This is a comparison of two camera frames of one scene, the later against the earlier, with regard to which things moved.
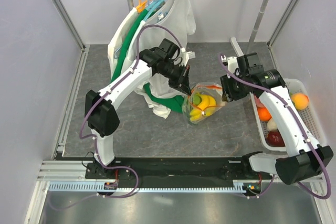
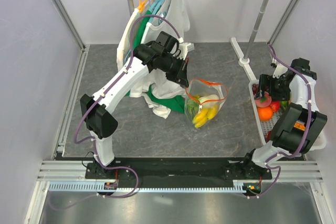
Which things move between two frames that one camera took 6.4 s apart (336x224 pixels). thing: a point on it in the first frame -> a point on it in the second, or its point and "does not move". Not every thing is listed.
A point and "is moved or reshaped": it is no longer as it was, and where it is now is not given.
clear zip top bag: [204, 101] is moved or reshaped
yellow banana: [205, 109] -> [206, 114]
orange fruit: [264, 115] does not move
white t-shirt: [116, 46] -> [124, 45]
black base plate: [215, 169] does not move
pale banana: [271, 125] -> [211, 99]
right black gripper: [228, 94] -> [268, 80]
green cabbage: [197, 99] -> [192, 107]
